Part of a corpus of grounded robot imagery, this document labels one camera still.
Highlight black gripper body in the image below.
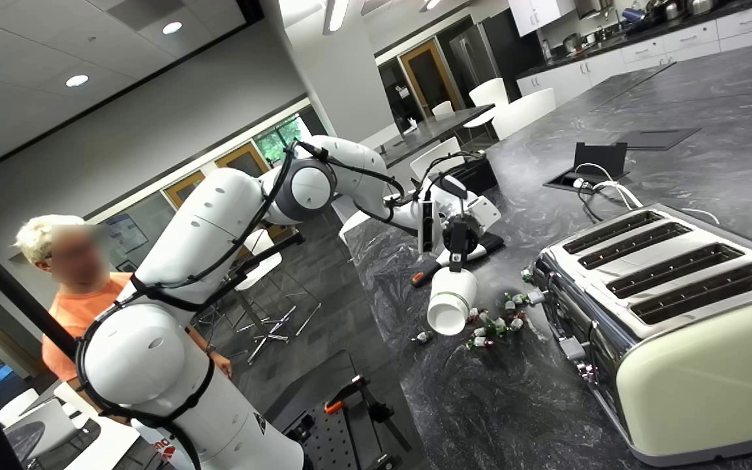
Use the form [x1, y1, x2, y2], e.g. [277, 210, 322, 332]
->
[438, 210, 486, 261]

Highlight white paper cup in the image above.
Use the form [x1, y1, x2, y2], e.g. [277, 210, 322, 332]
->
[424, 261, 482, 340]

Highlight dark side table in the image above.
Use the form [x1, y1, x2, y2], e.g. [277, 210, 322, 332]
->
[373, 103, 497, 170]

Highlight white chair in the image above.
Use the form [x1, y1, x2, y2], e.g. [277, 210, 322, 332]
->
[468, 76, 515, 112]

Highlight black table socket box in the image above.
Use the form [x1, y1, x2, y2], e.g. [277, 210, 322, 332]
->
[548, 138, 631, 189]

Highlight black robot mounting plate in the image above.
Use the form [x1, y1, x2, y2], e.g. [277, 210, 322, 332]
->
[262, 347, 416, 470]

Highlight cream and chrome toaster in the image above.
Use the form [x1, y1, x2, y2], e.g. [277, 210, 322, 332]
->
[528, 204, 752, 468]

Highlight white kitchen counter cabinets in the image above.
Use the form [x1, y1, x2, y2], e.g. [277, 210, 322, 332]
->
[515, 0, 752, 99]

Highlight person in orange shirt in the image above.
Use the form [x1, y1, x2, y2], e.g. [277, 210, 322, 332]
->
[14, 215, 234, 387]

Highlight white grey equipment box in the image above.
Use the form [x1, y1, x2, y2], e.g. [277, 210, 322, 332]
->
[0, 382, 148, 470]

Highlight white brush with black handle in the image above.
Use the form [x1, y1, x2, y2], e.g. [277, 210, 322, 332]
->
[407, 229, 507, 287]

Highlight thin white cable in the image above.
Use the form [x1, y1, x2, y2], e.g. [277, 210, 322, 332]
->
[572, 159, 623, 225]

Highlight wooden door frame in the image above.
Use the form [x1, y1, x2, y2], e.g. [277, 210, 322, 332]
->
[396, 36, 468, 116]

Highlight thick white cable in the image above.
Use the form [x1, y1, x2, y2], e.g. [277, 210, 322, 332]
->
[584, 176, 651, 215]

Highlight black clamp with orange handle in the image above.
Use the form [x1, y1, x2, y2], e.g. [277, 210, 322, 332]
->
[322, 373, 396, 422]

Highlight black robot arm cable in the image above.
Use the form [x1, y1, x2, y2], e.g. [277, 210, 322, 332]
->
[74, 138, 438, 470]

